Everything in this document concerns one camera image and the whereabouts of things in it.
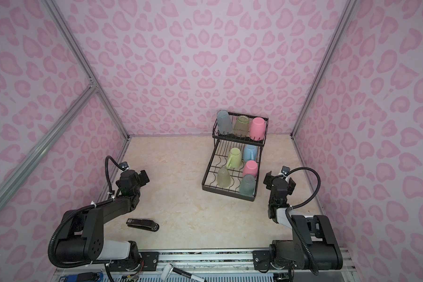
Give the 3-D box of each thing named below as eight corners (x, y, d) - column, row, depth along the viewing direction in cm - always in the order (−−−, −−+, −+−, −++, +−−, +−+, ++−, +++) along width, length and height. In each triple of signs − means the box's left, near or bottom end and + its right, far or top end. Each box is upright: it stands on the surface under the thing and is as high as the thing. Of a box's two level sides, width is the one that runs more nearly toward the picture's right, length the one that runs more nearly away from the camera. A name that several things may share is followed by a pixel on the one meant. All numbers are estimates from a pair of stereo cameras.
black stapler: (128, 226, 85) (124, 224, 82) (132, 218, 88) (128, 215, 85) (157, 231, 84) (155, 229, 81) (160, 223, 86) (158, 220, 83)
